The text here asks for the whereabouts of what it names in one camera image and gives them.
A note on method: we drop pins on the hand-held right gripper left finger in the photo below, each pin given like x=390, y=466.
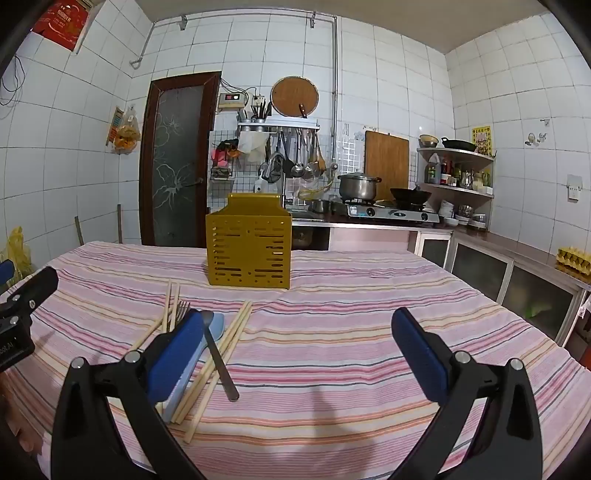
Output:
x=173, y=360

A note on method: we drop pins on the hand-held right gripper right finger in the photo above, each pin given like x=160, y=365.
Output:
x=418, y=355

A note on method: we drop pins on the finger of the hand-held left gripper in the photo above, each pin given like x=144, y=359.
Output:
x=37, y=288
x=5, y=273

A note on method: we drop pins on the metal spoon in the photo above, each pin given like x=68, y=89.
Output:
x=221, y=364

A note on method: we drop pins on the metal fork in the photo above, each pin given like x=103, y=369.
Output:
x=182, y=311

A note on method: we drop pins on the light blue spoon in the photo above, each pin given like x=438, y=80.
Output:
x=217, y=330

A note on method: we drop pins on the yellow perforated utensil holder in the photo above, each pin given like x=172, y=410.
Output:
x=249, y=249

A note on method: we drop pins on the row of hanging cooking utensils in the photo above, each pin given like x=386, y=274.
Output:
x=298, y=157

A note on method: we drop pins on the yellow plastic bag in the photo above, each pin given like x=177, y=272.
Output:
x=16, y=251

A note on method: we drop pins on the pink striped tablecloth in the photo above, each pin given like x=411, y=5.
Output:
x=323, y=346

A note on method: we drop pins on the wooden stick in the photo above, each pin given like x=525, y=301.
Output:
x=119, y=224

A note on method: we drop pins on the glass door kitchen cabinets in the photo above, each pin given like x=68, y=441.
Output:
x=480, y=267

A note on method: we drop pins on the steel gas stove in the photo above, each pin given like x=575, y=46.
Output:
x=392, y=214

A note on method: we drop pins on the stack of white bowls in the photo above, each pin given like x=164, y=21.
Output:
x=447, y=210

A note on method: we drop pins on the black wok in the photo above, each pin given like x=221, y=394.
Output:
x=411, y=194

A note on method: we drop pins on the plastic bag of oranges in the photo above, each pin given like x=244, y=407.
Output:
x=125, y=136

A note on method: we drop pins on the steel sink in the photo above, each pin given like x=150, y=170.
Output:
x=307, y=217

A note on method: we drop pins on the small steel cup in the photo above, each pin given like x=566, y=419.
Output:
x=319, y=206

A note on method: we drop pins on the steel cooking pot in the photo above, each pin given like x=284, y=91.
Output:
x=358, y=187

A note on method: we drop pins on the yellow egg carton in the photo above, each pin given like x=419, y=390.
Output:
x=572, y=263

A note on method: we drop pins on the hanging card packet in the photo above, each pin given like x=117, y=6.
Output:
x=115, y=122

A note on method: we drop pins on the clear oil bottle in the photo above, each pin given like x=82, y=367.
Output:
x=432, y=170

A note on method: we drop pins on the dark wooden glass door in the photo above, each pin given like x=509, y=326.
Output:
x=178, y=161

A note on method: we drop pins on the rectangular wooden cutting board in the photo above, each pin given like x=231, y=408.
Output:
x=387, y=159

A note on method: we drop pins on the black pan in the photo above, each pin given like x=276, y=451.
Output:
x=458, y=144

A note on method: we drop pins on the steel kitchen faucet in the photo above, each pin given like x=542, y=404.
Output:
x=277, y=159

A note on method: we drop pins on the white hanging bag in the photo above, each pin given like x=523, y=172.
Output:
x=253, y=145

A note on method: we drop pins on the red cardboard box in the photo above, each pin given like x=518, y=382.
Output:
x=60, y=21

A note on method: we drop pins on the round wooden board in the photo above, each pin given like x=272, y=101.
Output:
x=293, y=94

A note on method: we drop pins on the corner wall shelf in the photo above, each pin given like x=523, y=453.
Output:
x=461, y=190

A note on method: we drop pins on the yellow wall poster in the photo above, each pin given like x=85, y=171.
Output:
x=482, y=141

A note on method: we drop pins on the white wall socket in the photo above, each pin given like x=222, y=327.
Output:
x=574, y=187

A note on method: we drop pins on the metal wall utensil rack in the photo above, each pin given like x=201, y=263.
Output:
x=277, y=124

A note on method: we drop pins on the wall temperature controller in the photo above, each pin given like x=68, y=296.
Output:
x=232, y=100

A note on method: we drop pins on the grey wall pipe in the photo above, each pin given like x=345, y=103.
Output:
x=335, y=69

